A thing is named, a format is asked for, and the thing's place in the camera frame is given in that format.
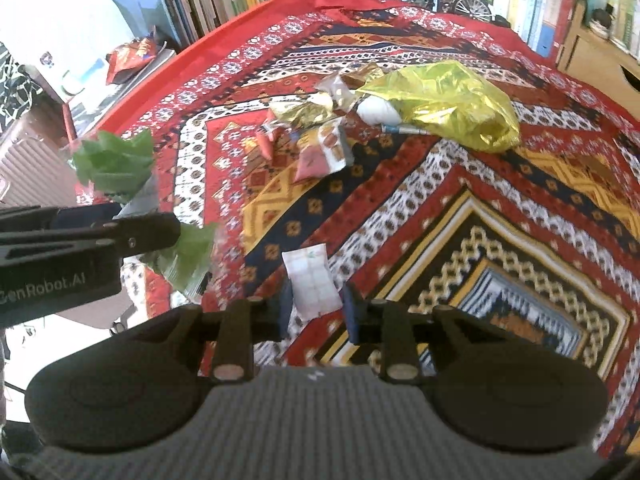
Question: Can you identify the green plastic wrapper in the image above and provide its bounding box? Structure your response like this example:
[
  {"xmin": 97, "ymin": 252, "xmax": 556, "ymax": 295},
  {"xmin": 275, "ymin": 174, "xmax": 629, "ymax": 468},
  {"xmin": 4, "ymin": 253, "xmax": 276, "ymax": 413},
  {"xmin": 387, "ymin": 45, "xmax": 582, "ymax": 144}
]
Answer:
[{"xmin": 70, "ymin": 129, "xmax": 219, "ymax": 304}]

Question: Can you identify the small white paper packet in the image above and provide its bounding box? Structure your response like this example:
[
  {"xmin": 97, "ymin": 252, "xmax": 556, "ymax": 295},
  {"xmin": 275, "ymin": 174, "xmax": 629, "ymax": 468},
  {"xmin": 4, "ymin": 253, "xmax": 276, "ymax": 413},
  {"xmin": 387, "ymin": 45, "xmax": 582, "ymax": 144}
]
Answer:
[{"xmin": 282, "ymin": 244, "xmax": 343, "ymax": 321}]

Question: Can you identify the orange red chili piece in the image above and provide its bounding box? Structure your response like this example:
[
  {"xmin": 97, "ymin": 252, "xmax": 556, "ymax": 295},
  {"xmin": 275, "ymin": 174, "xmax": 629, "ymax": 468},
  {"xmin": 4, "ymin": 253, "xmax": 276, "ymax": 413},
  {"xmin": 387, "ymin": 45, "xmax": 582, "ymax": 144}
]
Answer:
[{"xmin": 255, "ymin": 131, "xmax": 276, "ymax": 162}]

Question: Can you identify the red white snack packet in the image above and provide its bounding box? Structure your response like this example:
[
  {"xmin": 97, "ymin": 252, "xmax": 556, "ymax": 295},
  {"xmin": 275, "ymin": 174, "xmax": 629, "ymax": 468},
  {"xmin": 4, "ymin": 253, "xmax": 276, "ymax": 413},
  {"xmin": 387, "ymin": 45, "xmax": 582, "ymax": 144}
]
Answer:
[{"xmin": 294, "ymin": 118, "xmax": 355, "ymax": 183}]

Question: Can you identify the gold foil wrapper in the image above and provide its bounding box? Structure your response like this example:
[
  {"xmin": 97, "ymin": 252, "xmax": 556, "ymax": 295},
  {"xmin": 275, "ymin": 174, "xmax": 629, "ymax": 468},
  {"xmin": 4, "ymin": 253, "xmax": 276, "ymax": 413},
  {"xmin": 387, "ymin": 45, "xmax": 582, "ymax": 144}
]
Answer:
[{"xmin": 269, "ymin": 92, "xmax": 335, "ymax": 129}]

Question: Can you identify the white plastic wrapper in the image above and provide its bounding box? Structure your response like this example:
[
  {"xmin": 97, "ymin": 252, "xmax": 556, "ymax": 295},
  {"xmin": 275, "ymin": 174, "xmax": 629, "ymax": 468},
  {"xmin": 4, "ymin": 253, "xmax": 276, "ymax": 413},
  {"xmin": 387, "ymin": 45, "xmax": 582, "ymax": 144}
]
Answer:
[{"xmin": 357, "ymin": 96, "xmax": 402, "ymax": 127}]

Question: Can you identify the clear brown plastic wrapper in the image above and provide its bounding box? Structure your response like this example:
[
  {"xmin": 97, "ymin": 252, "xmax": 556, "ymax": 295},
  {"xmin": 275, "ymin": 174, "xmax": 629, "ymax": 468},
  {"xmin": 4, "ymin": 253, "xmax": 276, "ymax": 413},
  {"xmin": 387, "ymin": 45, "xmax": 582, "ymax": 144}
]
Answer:
[{"xmin": 314, "ymin": 63, "xmax": 385, "ymax": 112}]

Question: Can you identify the pink ribbed suitcase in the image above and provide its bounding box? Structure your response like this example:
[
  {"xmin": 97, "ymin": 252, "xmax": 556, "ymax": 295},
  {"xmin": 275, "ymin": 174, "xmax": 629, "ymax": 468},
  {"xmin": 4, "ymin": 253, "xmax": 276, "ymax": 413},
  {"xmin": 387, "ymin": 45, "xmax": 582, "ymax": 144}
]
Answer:
[{"xmin": 0, "ymin": 108, "xmax": 77, "ymax": 208}]

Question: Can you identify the red patterned tablecloth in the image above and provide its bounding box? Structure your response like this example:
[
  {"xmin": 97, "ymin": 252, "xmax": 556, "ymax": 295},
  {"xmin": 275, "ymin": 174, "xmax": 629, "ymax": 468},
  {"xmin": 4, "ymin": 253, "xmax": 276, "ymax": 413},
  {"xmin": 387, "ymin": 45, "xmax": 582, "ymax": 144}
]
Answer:
[{"xmin": 100, "ymin": 0, "xmax": 639, "ymax": 457}]

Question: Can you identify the red crumpled snack bag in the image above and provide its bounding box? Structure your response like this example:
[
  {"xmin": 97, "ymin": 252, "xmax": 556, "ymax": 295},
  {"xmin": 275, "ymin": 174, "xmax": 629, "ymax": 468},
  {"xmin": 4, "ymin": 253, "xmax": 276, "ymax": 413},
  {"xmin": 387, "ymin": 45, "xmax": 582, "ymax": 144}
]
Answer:
[{"xmin": 105, "ymin": 37, "xmax": 158, "ymax": 84}]

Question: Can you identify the wooden shelf box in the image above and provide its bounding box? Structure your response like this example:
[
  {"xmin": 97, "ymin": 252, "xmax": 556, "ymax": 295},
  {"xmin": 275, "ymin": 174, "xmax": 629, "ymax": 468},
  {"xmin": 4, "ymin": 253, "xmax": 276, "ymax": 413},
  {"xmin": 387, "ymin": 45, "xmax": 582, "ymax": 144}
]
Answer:
[{"xmin": 558, "ymin": 0, "xmax": 640, "ymax": 119}]

